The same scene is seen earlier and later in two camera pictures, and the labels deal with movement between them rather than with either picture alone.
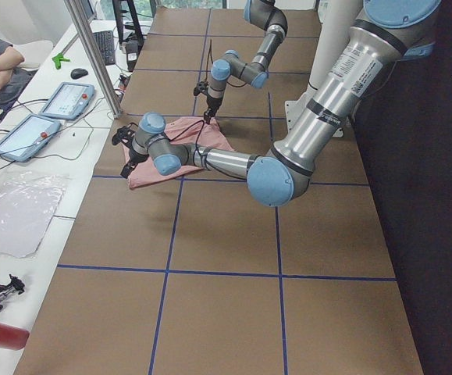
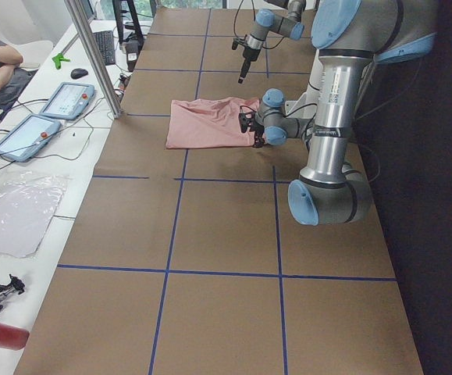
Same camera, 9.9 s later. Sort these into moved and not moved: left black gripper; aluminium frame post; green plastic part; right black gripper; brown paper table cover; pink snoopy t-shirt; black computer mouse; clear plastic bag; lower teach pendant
Moved: pink snoopy t-shirt; left black gripper; right black gripper
Not moved: aluminium frame post; lower teach pendant; clear plastic bag; black computer mouse; brown paper table cover; green plastic part
